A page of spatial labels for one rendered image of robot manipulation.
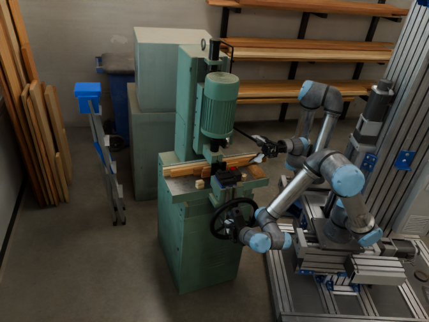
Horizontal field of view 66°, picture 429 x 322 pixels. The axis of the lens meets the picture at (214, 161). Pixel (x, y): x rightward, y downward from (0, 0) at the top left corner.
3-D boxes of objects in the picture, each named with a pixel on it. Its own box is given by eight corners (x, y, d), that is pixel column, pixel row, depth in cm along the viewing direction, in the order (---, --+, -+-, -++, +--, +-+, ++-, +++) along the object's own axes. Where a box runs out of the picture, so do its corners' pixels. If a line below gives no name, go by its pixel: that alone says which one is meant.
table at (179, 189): (176, 216, 171) (177, 207, 168) (161, 181, 194) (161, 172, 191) (276, 195, 194) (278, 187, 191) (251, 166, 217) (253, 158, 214)
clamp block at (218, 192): (218, 203, 178) (219, 190, 173) (208, 188, 188) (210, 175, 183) (242, 198, 184) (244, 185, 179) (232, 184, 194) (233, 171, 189)
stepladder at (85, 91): (108, 228, 274) (72, 94, 206) (108, 207, 294) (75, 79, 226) (128, 225, 277) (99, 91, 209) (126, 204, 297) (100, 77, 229)
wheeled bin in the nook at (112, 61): (104, 155, 358) (95, 66, 305) (102, 131, 400) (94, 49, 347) (163, 150, 378) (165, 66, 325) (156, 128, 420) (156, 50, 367)
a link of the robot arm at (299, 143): (306, 153, 190) (310, 140, 186) (290, 156, 186) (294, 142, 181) (299, 147, 196) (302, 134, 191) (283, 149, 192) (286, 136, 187)
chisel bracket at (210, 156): (210, 168, 191) (212, 156, 186) (202, 155, 201) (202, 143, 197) (222, 167, 194) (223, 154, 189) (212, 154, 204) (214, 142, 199)
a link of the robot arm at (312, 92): (306, 166, 211) (327, 91, 173) (283, 158, 215) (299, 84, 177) (311, 154, 218) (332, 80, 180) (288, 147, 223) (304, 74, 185)
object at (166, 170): (163, 176, 188) (163, 169, 186) (162, 174, 190) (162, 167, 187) (255, 161, 211) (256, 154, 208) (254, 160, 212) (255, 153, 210)
